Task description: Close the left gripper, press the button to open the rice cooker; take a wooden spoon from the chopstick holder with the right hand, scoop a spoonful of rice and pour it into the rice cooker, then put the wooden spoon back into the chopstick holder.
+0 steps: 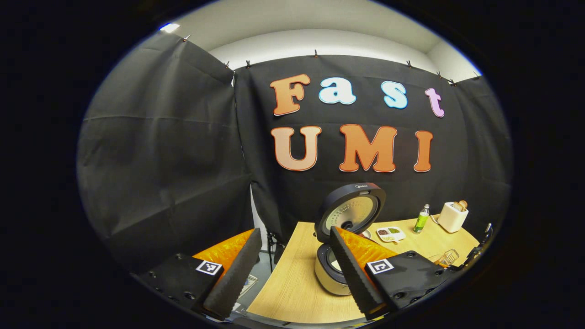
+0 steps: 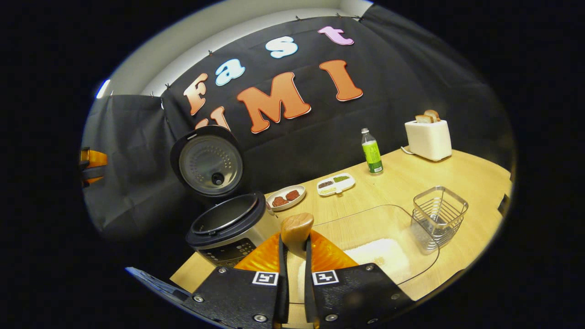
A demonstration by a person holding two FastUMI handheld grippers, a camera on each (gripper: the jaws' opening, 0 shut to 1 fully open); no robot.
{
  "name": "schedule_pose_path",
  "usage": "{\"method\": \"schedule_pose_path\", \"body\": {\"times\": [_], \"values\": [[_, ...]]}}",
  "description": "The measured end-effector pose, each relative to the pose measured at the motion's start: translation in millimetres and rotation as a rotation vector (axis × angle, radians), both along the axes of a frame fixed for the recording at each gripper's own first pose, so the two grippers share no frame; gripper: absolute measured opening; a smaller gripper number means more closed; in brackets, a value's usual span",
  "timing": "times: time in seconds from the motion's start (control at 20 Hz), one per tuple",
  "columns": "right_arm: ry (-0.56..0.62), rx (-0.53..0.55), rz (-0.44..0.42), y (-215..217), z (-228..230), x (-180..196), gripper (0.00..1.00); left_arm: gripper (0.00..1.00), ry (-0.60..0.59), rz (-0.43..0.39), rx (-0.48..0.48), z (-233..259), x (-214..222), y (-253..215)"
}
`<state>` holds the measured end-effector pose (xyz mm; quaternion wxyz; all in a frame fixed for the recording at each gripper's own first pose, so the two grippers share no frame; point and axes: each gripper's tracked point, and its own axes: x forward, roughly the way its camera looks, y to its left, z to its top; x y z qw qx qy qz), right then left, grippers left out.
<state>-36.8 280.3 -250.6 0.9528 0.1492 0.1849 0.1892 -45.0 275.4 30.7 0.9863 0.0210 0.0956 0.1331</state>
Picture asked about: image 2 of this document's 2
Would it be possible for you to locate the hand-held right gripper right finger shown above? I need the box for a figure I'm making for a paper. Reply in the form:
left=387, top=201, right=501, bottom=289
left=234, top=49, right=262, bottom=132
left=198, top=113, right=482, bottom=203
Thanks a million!
left=304, top=228, right=415, bottom=329

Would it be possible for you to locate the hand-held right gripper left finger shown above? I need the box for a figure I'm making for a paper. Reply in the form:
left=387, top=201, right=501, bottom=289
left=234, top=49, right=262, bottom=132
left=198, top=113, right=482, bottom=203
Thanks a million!
left=190, top=231, right=290, bottom=329

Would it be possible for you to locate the wooden spoon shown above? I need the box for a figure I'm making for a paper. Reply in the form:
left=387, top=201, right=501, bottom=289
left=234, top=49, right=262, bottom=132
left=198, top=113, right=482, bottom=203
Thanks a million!
left=281, top=212, right=315, bottom=259

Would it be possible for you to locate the black rice cooker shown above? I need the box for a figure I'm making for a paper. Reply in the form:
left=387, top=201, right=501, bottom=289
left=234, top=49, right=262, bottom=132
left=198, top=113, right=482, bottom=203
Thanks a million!
left=170, top=126, right=282, bottom=268

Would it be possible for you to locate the wire chopstick holder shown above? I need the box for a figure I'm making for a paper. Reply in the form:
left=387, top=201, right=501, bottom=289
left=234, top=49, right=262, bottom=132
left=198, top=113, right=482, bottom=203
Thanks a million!
left=411, top=186, right=469, bottom=255

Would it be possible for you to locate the clear rice container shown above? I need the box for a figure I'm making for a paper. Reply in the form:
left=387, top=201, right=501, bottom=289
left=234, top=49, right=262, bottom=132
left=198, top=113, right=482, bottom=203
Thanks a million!
left=296, top=204, right=440, bottom=305

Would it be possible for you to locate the black backdrop cloth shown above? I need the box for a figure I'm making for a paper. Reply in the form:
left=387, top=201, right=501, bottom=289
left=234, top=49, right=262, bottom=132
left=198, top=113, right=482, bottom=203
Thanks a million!
left=82, top=5, right=515, bottom=243

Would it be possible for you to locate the round white plate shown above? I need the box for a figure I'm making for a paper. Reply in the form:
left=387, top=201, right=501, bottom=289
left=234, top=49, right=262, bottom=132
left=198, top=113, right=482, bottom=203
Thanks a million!
left=266, top=185, right=306, bottom=212

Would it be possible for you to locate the white divided bean dish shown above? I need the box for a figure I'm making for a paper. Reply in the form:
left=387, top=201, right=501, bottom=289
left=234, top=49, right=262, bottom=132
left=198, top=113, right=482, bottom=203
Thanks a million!
left=317, top=173, right=356, bottom=197

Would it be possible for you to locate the green drink bottle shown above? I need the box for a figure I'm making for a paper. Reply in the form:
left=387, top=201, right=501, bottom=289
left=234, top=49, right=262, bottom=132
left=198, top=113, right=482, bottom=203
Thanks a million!
left=361, top=128, right=384, bottom=175

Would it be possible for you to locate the white toaster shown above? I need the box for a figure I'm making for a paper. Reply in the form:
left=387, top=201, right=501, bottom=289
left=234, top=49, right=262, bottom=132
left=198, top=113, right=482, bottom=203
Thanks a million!
left=404, top=118, right=453, bottom=162

